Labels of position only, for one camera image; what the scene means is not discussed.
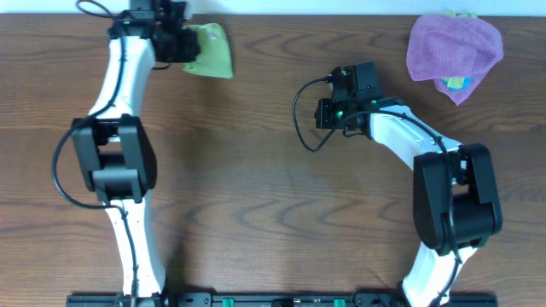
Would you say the green microfiber cloth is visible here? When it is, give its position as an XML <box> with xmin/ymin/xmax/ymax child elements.
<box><xmin>182</xmin><ymin>23</ymin><xmax>234</xmax><ymax>78</ymax></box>

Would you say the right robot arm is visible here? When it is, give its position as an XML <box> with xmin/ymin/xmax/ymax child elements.
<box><xmin>315</xmin><ymin>62</ymin><xmax>502</xmax><ymax>306</ymax></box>

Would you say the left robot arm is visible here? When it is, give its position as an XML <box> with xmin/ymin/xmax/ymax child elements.
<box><xmin>67</xmin><ymin>1</ymin><xmax>200</xmax><ymax>306</ymax></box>

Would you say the purple microfiber cloth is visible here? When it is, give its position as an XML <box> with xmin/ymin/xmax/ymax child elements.
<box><xmin>406</xmin><ymin>12</ymin><xmax>504</xmax><ymax>105</ymax></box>

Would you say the yellow-green cloth in pile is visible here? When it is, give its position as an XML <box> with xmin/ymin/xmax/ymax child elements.
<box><xmin>444</xmin><ymin>78</ymin><xmax>465</xmax><ymax>91</ymax></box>

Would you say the blue cloth under pile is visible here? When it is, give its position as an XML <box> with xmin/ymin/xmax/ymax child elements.
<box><xmin>442</xmin><ymin>77</ymin><xmax>471</xmax><ymax>92</ymax></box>

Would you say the right black cable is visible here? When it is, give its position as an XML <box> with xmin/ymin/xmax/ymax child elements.
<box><xmin>291</xmin><ymin>75</ymin><xmax>464</xmax><ymax>306</ymax></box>

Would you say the black cable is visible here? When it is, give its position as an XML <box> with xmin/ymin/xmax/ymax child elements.
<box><xmin>291</xmin><ymin>75</ymin><xmax>464</xmax><ymax>306</ymax></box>
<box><xmin>50</xmin><ymin>0</ymin><xmax>140</xmax><ymax>307</ymax></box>

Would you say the left black cable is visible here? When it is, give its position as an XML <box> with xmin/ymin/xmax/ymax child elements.
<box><xmin>50</xmin><ymin>0</ymin><xmax>140</xmax><ymax>307</ymax></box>

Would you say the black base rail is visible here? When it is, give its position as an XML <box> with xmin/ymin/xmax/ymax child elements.
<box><xmin>66</xmin><ymin>292</ymin><xmax>499</xmax><ymax>307</ymax></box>

